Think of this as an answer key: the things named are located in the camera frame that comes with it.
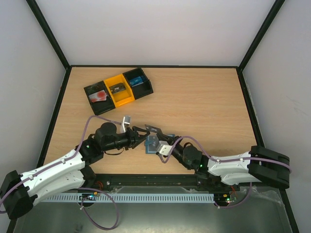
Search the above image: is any left black bin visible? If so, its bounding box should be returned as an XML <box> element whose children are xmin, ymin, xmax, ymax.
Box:
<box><xmin>84</xmin><ymin>81</ymin><xmax>116</xmax><ymax>116</ymax></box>

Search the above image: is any white red-dot card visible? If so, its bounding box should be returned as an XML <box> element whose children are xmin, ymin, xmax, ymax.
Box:
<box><xmin>88</xmin><ymin>90</ymin><xmax>107</xmax><ymax>103</ymax></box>

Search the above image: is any black metal frame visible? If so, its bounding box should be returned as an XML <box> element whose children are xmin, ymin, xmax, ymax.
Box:
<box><xmin>5</xmin><ymin>0</ymin><xmax>311</xmax><ymax>233</ymax></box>

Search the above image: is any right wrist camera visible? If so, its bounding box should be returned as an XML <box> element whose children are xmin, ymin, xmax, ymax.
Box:
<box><xmin>156</xmin><ymin>144</ymin><xmax>172</xmax><ymax>156</ymax></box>

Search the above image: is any right black bin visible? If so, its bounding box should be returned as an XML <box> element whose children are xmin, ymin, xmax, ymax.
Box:
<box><xmin>123</xmin><ymin>67</ymin><xmax>154</xmax><ymax>100</ymax></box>

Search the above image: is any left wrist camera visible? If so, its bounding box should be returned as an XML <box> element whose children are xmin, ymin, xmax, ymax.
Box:
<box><xmin>120</xmin><ymin>116</ymin><xmax>131</xmax><ymax>133</ymax></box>

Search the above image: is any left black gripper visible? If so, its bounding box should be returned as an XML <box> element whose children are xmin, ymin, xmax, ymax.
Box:
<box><xmin>103</xmin><ymin>126</ymin><xmax>150</xmax><ymax>151</ymax></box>

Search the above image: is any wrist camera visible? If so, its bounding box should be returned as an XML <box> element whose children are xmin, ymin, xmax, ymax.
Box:
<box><xmin>120</xmin><ymin>116</ymin><xmax>131</xmax><ymax>133</ymax></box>
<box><xmin>156</xmin><ymin>144</ymin><xmax>172</xmax><ymax>156</ymax></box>

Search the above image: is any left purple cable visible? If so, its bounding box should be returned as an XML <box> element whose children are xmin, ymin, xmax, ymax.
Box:
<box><xmin>0</xmin><ymin>115</ymin><xmax>122</xmax><ymax>214</ymax></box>

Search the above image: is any slotted cable duct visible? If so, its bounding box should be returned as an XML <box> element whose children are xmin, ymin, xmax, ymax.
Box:
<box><xmin>44</xmin><ymin>193</ymin><xmax>214</xmax><ymax>203</ymax></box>

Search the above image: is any teal leather card holder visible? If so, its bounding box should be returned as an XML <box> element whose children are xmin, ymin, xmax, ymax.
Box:
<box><xmin>145</xmin><ymin>133</ymin><xmax>174</xmax><ymax>156</ymax></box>

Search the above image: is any brown VIP card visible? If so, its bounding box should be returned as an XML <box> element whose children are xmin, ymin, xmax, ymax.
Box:
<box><xmin>109</xmin><ymin>83</ymin><xmax>126</xmax><ymax>94</ymax></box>

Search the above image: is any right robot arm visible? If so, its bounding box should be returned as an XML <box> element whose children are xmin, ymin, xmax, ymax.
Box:
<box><xmin>156</xmin><ymin>133</ymin><xmax>291</xmax><ymax>190</ymax></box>

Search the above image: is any yellow bin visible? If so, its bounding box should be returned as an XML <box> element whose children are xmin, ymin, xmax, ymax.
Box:
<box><xmin>104</xmin><ymin>74</ymin><xmax>135</xmax><ymax>108</ymax></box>

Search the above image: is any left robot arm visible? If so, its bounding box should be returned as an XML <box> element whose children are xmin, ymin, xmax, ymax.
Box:
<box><xmin>0</xmin><ymin>122</ymin><xmax>150</xmax><ymax>219</ymax></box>

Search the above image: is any blue card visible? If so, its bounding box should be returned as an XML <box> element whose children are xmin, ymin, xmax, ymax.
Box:
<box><xmin>129</xmin><ymin>76</ymin><xmax>144</xmax><ymax>87</ymax></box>

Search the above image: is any grey card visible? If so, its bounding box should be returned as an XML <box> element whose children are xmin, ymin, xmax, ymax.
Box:
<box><xmin>145</xmin><ymin>124</ymin><xmax>162</xmax><ymax>134</ymax></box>

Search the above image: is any black bin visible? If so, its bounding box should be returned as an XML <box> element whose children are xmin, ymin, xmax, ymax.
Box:
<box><xmin>84</xmin><ymin>81</ymin><xmax>116</xmax><ymax>116</ymax></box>
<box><xmin>123</xmin><ymin>67</ymin><xmax>154</xmax><ymax>100</ymax></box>

